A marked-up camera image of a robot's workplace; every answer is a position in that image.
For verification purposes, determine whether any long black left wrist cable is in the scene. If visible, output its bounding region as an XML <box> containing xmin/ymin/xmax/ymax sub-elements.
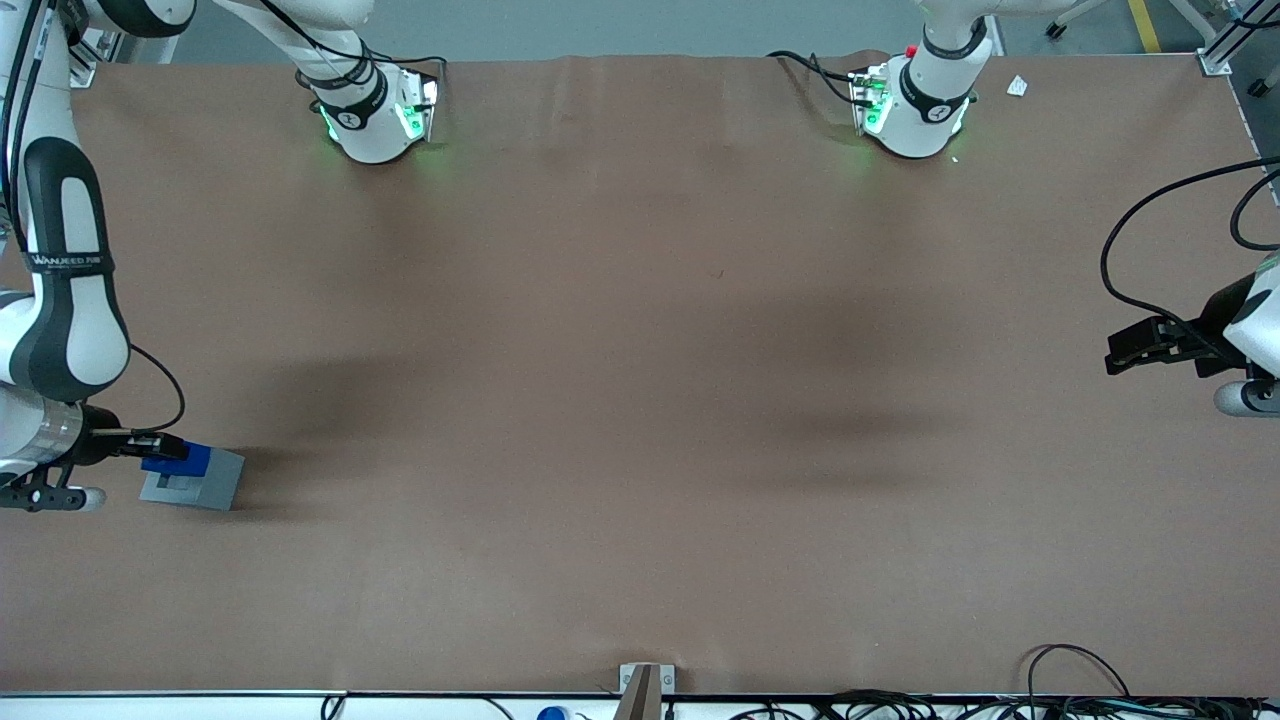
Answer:
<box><xmin>1099</xmin><ymin>156</ymin><xmax>1280</xmax><ymax>346</ymax></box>

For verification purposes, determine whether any black right arm base cable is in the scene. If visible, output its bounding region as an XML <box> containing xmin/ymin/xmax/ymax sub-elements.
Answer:
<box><xmin>260</xmin><ymin>0</ymin><xmax>448</xmax><ymax>93</ymax></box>

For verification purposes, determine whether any black left arm base cable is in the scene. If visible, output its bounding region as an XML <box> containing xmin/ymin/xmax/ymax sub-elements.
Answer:
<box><xmin>766</xmin><ymin>49</ymin><xmax>863</xmax><ymax>106</ymax></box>

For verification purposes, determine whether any black looped floor cable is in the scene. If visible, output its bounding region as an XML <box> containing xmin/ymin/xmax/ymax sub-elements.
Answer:
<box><xmin>1026</xmin><ymin>644</ymin><xmax>1133</xmax><ymax>703</ymax></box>

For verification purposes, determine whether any aluminium frame post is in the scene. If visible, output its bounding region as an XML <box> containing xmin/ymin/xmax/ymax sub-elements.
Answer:
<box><xmin>1197</xmin><ymin>0</ymin><xmax>1280</xmax><ymax>78</ymax></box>
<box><xmin>62</xmin><ymin>20</ymin><xmax>123</xmax><ymax>89</ymax></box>

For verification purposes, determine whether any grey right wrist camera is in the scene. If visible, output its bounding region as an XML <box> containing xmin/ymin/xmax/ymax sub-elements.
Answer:
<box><xmin>0</xmin><ymin>462</ymin><xmax>108</xmax><ymax>514</ymax></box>

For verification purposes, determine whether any black cable bundle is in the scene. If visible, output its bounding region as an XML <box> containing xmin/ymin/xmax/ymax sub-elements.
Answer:
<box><xmin>728</xmin><ymin>688</ymin><xmax>1280</xmax><ymax>720</ymax></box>

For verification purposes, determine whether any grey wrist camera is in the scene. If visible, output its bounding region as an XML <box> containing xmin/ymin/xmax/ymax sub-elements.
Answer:
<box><xmin>1213</xmin><ymin>379</ymin><xmax>1280</xmax><ymax>418</ymax></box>
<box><xmin>0</xmin><ymin>462</ymin><xmax>108</xmax><ymax>514</ymax></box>

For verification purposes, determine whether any black arm base cable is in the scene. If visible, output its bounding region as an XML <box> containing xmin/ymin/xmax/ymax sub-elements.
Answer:
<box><xmin>260</xmin><ymin>0</ymin><xmax>448</xmax><ymax>93</ymax></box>
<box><xmin>766</xmin><ymin>49</ymin><xmax>863</xmax><ymax>106</ymax></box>

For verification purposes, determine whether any white stand leg with caster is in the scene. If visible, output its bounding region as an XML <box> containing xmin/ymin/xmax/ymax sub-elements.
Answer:
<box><xmin>1043</xmin><ymin>0</ymin><xmax>1106</xmax><ymax>41</ymax></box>

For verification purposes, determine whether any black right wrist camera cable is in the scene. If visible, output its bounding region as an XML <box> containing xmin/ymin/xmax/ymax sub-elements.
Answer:
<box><xmin>0</xmin><ymin>0</ymin><xmax>188</xmax><ymax>439</ymax></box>

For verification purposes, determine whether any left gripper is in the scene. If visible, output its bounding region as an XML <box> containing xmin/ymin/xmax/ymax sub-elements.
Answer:
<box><xmin>1104</xmin><ymin>254</ymin><xmax>1280</xmax><ymax>380</ymax></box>

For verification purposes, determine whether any brown paper table cover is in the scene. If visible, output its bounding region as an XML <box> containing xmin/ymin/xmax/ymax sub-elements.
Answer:
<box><xmin>0</xmin><ymin>51</ymin><xmax>1280</xmax><ymax>697</ymax></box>

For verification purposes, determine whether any short looped black cable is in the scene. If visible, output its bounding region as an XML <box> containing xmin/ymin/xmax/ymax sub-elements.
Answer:
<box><xmin>1229</xmin><ymin>172</ymin><xmax>1280</xmax><ymax>252</ymax></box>

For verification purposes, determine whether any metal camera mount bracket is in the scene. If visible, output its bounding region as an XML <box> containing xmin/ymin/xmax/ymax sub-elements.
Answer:
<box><xmin>618</xmin><ymin>662</ymin><xmax>677</xmax><ymax>720</ymax></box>

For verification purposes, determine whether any gray square base block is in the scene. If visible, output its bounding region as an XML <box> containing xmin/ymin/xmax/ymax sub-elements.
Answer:
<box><xmin>138</xmin><ymin>446</ymin><xmax>247</xmax><ymax>512</ymax></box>

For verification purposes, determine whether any blue plastic part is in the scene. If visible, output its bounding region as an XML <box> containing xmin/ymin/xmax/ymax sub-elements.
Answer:
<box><xmin>140</xmin><ymin>442</ymin><xmax>214</xmax><ymax>477</ymax></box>

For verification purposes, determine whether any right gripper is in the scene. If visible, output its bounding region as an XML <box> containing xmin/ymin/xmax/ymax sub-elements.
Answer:
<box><xmin>77</xmin><ymin>404</ymin><xmax>190</xmax><ymax>467</ymax></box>

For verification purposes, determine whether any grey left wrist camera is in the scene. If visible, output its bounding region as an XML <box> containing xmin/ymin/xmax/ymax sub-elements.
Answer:
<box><xmin>1213</xmin><ymin>379</ymin><xmax>1280</xmax><ymax>418</ymax></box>

